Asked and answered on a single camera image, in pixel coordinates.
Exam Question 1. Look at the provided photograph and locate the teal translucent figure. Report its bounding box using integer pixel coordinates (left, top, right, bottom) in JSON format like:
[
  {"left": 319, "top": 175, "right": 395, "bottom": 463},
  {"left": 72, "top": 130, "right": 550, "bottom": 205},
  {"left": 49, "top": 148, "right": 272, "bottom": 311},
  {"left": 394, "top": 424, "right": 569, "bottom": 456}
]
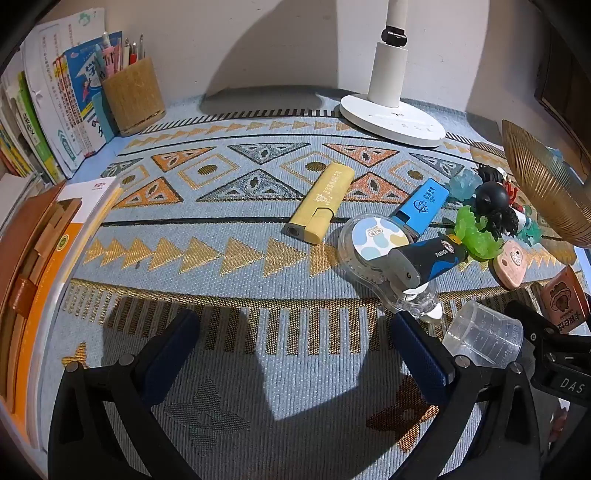
[
  {"left": 445, "top": 168, "right": 483, "bottom": 201},
  {"left": 516, "top": 216, "right": 544, "bottom": 246}
]

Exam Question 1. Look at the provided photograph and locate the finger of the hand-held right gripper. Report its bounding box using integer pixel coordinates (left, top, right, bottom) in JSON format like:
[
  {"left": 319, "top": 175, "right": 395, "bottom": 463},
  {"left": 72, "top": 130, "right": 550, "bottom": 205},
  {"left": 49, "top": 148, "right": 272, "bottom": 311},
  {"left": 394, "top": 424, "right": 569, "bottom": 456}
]
[{"left": 505, "top": 300, "right": 591, "bottom": 354}]

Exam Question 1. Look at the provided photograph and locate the brown leather notebook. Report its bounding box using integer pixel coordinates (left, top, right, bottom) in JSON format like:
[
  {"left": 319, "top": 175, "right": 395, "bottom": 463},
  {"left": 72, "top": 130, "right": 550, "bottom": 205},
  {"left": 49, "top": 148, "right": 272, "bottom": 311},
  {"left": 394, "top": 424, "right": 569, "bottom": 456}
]
[{"left": 0, "top": 181, "right": 81, "bottom": 407}]

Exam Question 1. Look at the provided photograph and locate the amber ribbed glass bowl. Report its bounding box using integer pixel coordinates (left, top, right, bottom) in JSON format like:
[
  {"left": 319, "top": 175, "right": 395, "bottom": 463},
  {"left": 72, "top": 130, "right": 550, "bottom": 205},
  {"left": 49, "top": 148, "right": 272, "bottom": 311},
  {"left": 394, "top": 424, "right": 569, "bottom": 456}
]
[{"left": 501, "top": 119, "right": 591, "bottom": 250}]

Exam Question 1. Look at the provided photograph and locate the pink eraser tag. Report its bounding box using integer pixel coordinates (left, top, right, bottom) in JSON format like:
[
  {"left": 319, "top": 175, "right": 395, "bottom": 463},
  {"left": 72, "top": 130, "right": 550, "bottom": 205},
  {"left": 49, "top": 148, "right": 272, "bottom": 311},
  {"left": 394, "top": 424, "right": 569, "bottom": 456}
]
[{"left": 492, "top": 239, "right": 529, "bottom": 291}]

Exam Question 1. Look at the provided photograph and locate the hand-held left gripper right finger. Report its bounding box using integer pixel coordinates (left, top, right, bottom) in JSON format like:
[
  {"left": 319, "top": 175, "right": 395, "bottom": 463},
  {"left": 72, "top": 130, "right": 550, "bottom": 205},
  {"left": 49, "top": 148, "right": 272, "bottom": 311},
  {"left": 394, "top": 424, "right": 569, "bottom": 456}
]
[{"left": 390, "top": 311, "right": 541, "bottom": 480}]

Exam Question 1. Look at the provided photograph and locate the bunch of pens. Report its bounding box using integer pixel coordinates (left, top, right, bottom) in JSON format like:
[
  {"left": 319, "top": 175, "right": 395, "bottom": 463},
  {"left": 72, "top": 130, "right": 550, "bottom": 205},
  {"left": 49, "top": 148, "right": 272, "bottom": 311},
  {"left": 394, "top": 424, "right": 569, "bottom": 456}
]
[{"left": 95, "top": 31, "right": 146, "bottom": 81}]

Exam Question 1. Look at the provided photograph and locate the clear measuring cup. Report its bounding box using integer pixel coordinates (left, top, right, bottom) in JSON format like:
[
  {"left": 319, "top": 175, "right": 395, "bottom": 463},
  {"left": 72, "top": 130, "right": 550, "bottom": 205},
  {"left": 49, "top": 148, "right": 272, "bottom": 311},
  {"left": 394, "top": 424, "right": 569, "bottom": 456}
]
[{"left": 442, "top": 300, "right": 525, "bottom": 370}]

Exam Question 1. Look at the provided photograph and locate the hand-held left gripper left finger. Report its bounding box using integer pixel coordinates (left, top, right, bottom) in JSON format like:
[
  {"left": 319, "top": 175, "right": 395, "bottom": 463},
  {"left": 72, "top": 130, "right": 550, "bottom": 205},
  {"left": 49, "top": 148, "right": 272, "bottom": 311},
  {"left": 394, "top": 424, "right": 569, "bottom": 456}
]
[{"left": 47, "top": 308, "right": 204, "bottom": 480}]

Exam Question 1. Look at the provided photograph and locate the row of upright books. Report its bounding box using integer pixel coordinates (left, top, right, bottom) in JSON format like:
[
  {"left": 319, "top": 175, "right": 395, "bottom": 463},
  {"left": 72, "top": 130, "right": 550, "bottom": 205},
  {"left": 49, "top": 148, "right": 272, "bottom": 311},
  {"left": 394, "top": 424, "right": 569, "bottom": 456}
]
[{"left": 0, "top": 7, "right": 116, "bottom": 185}]

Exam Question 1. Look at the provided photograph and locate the green translucent figure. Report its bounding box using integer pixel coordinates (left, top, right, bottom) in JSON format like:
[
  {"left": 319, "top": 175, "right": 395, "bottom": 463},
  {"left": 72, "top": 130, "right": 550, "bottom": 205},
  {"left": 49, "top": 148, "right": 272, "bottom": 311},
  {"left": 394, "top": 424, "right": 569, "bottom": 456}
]
[{"left": 452, "top": 205, "right": 506, "bottom": 261}]

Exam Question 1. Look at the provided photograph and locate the blue lighter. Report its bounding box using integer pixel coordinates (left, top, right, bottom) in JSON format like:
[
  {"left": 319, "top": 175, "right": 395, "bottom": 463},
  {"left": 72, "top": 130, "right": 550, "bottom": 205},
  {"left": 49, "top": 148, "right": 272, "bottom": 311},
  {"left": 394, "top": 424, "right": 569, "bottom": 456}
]
[{"left": 392, "top": 178, "right": 448, "bottom": 241}]

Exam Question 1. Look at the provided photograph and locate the yellow lighter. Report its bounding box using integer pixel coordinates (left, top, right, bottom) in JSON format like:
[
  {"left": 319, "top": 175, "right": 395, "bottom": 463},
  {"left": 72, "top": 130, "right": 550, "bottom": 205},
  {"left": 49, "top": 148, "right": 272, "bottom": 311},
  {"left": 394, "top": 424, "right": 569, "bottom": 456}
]
[{"left": 283, "top": 161, "right": 356, "bottom": 245}]

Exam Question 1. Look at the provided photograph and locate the clear tape dispenser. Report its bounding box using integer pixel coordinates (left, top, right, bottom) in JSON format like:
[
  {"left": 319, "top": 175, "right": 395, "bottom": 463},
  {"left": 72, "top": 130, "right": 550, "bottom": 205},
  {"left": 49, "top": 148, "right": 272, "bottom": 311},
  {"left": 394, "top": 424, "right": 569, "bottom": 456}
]
[{"left": 337, "top": 213, "right": 439, "bottom": 321}]

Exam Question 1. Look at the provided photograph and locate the black ant figure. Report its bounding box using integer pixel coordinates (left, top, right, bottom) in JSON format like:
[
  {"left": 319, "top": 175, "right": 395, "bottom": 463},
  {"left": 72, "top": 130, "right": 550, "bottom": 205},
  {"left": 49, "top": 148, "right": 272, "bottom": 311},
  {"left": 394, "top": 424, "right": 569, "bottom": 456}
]
[{"left": 473, "top": 164, "right": 532, "bottom": 238}]

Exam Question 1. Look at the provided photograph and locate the black flat television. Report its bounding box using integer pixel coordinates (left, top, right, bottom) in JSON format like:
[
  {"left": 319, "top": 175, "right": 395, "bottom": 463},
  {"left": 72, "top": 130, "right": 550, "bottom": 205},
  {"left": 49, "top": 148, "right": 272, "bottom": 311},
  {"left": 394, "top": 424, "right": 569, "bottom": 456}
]
[{"left": 533, "top": 28, "right": 591, "bottom": 121}]

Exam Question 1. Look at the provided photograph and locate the orange white box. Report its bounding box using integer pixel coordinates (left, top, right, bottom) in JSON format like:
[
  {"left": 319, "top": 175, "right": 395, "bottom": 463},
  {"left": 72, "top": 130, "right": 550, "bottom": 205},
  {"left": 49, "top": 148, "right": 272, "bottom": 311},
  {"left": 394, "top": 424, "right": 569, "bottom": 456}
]
[{"left": 9, "top": 175, "right": 125, "bottom": 450}]

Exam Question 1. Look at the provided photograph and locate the patterned woven table mat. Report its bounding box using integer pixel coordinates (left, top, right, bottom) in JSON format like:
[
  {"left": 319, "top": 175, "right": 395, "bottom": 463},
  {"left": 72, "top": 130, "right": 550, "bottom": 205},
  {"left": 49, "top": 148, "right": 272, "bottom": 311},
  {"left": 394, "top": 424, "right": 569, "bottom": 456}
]
[{"left": 41, "top": 95, "right": 591, "bottom": 480}]

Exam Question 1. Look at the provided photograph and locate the white desk lamp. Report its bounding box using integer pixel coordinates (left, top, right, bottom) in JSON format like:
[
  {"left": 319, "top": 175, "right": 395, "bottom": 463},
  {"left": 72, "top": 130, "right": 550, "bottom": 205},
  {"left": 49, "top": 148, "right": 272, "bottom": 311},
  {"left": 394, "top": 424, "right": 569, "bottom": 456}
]
[{"left": 339, "top": 0, "right": 446, "bottom": 148}]

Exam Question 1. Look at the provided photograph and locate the brown printed packet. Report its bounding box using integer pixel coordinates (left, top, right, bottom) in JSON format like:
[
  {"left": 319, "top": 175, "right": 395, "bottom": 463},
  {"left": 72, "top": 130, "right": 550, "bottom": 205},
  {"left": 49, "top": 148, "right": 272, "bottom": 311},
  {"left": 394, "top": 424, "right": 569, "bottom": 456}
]
[{"left": 538, "top": 265, "right": 591, "bottom": 333}]

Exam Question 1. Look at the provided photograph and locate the wooden pen holder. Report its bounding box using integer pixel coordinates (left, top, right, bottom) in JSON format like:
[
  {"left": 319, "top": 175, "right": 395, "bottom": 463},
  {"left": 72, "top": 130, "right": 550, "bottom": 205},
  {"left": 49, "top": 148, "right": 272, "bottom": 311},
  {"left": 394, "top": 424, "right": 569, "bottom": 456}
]
[{"left": 100, "top": 56, "right": 167, "bottom": 137}]

